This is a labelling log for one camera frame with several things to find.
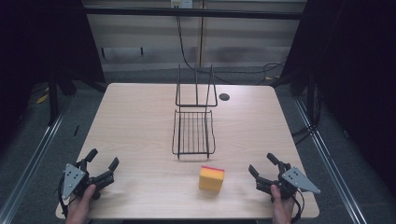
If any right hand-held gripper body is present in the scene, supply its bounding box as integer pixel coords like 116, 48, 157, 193
255, 161, 321, 201

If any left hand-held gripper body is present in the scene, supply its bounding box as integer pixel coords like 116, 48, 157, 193
61, 159, 116, 201

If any yellow sponge block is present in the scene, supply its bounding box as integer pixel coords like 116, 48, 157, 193
198, 165, 225, 193

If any black wire rack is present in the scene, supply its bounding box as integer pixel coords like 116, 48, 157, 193
171, 63, 219, 161

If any person's right hand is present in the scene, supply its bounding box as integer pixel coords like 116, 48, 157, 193
270, 184, 296, 224

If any person's left hand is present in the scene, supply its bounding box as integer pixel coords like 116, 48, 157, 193
65, 184, 97, 224

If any black metal stand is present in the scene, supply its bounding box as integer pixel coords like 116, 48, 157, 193
46, 62, 78, 127
270, 64, 321, 125

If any yellow floor tape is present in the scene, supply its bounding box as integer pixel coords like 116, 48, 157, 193
35, 92, 50, 105

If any dark curtain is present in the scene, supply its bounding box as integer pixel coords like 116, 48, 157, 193
0, 0, 106, 150
279, 0, 396, 200

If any black crossbar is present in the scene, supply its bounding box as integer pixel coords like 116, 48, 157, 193
83, 7, 304, 21

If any black cable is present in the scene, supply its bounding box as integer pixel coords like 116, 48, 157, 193
57, 177, 73, 218
175, 7, 284, 86
290, 188, 306, 224
290, 83, 322, 146

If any white wall socket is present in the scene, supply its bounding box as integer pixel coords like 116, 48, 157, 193
170, 0, 194, 9

